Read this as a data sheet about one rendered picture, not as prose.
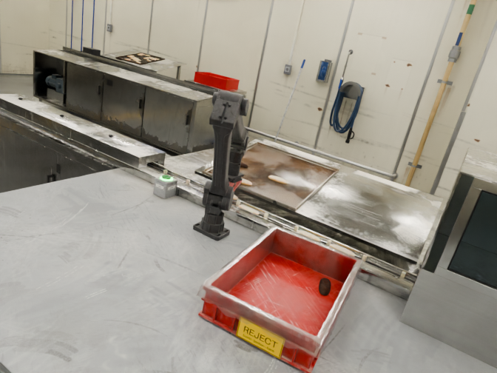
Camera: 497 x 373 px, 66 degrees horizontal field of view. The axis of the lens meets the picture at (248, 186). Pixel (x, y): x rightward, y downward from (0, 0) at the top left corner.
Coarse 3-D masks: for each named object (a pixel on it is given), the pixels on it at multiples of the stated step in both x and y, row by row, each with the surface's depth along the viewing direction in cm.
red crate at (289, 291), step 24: (264, 264) 130; (288, 264) 134; (240, 288) 116; (264, 288) 118; (288, 288) 120; (312, 288) 123; (336, 288) 125; (216, 312) 98; (288, 312) 109; (312, 312) 111; (288, 360) 91; (312, 360) 91
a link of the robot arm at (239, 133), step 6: (216, 96) 120; (246, 102) 119; (240, 108) 120; (246, 108) 122; (240, 114) 124; (246, 114) 125; (240, 120) 135; (234, 126) 135; (240, 126) 139; (234, 132) 142; (240, 132) 144; (246, 132) 154; (234, 138) 150; (240, 138) 149; (234, 144) 158; (240, 144) 157
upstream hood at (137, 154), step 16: (0, 96) 231; (16, 96) 239; (16, 112) 223; (32, 112) 214; (48, 112) 218; (64, 112) 225; (48, 128) 210; (64, 128) 202; (80, 128) 202; (96, 128) 208; (96, 144) 192; (112, 144) 188; (128, 144) 192; (144, 144) 198; (128, 160) 183; (144, 160) 182; (160, 160) 192
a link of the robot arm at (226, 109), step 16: (224, 96) 118; (240, 96) 119; (224, 112) 117; (224, 128) 117; (224, 144) 121; (224, 160) 126; (224, 176) 131; (208, 192) 140; (224, 192) 137; (224, 208) 140
